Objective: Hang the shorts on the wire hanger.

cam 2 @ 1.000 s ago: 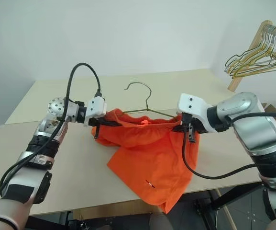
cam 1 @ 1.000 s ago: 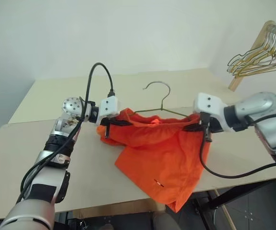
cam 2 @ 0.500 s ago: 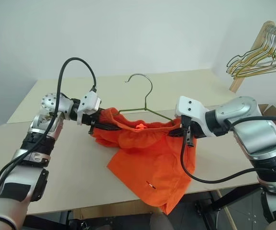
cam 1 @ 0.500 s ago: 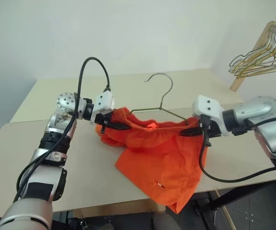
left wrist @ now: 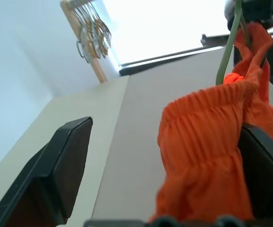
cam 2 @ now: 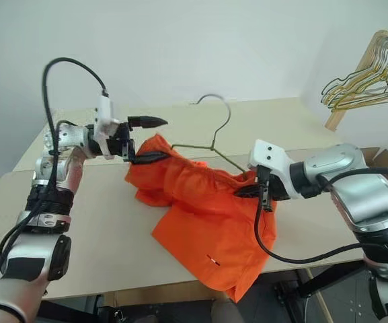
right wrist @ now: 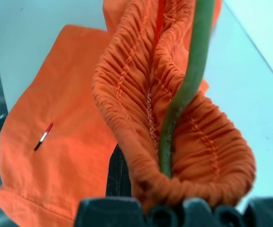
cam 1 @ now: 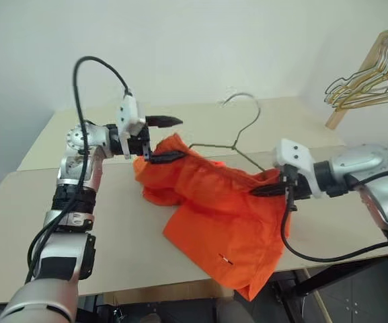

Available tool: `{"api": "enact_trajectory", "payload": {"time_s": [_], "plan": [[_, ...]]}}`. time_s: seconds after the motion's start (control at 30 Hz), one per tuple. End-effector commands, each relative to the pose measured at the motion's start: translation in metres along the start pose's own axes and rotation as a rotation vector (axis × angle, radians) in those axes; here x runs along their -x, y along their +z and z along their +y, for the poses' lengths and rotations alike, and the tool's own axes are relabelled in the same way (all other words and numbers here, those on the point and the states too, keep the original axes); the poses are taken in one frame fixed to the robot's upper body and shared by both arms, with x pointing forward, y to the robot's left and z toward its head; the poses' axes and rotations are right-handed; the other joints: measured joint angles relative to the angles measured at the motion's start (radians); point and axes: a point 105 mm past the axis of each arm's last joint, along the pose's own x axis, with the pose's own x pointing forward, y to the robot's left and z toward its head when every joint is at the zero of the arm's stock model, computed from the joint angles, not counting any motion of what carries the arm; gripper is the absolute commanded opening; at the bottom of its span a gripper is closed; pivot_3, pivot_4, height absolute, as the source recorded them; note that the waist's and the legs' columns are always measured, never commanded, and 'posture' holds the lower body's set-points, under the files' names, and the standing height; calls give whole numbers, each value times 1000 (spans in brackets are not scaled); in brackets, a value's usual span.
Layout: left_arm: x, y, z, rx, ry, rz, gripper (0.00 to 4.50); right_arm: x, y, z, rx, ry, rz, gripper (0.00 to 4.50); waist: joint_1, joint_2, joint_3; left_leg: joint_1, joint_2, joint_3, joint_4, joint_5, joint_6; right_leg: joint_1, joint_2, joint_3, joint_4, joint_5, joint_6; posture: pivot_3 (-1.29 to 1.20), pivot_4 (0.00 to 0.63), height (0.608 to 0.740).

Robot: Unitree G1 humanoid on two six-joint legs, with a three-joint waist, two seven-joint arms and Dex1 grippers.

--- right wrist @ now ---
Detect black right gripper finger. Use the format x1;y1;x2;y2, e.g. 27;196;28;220
105;143;135;200

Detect orange shorts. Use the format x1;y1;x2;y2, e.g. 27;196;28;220
0;0;257;227

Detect green cables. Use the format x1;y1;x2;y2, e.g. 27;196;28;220
158;0;218;180

